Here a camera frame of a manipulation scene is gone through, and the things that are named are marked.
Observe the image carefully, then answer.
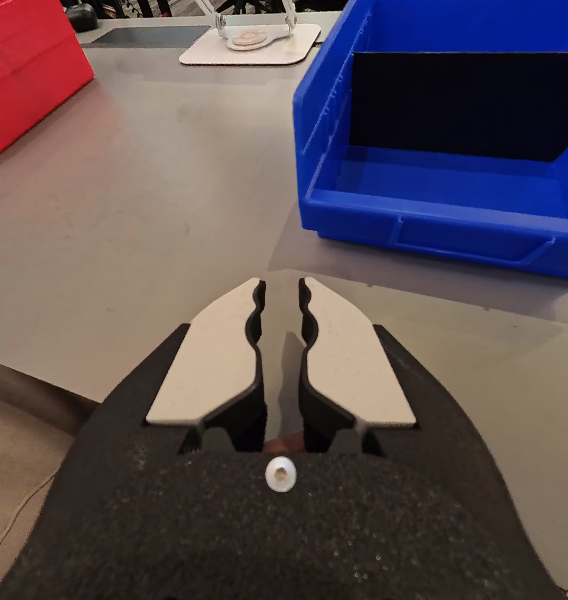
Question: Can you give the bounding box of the white tablet stand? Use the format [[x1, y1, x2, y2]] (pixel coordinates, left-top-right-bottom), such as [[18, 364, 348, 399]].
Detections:
[[178, 0, 322, 66]]

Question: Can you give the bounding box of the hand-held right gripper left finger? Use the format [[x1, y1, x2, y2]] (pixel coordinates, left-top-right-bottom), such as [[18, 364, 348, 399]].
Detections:
[[145, 277, 267, 454]]

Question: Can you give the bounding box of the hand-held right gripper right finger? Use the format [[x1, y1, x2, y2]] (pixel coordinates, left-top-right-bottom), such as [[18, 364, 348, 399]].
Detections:
[[298, 276, 417, 454]]

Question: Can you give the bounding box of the red plastic bin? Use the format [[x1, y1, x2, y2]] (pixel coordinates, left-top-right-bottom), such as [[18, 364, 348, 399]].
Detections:
[[0, 0, 95, 166]]

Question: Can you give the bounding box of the blue plastic bin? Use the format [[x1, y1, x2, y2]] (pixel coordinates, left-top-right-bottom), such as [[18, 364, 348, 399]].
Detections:
[[292, 0, 568, 281]]

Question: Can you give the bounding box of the black divider of blue bin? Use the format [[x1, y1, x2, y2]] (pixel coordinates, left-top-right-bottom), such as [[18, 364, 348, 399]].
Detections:
[[350, 52, 568, 163]]

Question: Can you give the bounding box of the black round object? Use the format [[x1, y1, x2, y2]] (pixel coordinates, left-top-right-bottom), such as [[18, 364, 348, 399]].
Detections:
[[65, 4, 98, 33]]

